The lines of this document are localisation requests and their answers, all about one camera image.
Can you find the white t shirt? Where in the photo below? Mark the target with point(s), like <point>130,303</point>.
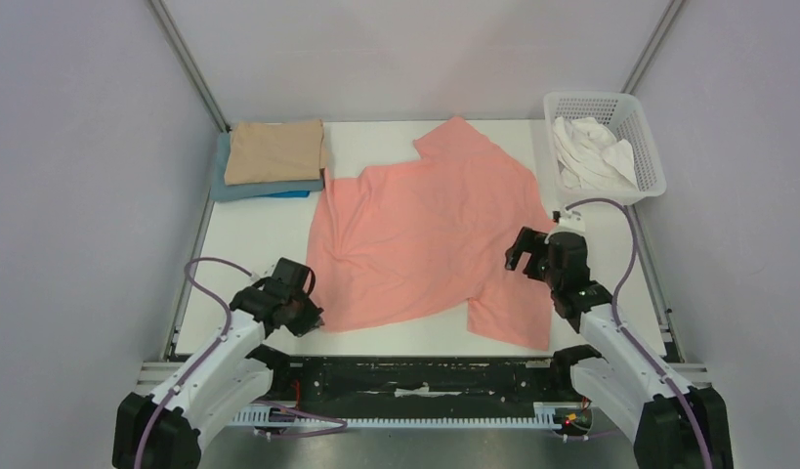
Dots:
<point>591,157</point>

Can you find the blue folded t shirt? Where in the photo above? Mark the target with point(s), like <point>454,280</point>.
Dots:
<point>221,192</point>

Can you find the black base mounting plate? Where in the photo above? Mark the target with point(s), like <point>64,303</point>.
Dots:
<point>420,387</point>

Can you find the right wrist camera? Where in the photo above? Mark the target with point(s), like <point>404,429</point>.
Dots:
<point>567,221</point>

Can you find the white slotted cable duct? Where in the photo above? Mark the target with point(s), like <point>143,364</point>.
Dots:
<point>261,416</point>

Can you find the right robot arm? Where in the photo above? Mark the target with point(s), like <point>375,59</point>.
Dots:
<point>670,422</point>

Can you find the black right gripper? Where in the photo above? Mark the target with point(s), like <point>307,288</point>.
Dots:
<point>533,252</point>

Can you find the beige folded t shirt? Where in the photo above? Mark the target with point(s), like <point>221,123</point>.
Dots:
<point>271,153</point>

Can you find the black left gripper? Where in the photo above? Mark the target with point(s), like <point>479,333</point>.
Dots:
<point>311,320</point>

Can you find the white plastic laundry basket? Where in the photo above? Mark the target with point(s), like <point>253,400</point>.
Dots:
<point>623,115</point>

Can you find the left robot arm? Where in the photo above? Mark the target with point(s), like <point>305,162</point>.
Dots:
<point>173,424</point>

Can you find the pink t shirt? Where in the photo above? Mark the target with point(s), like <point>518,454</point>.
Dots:
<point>410,240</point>

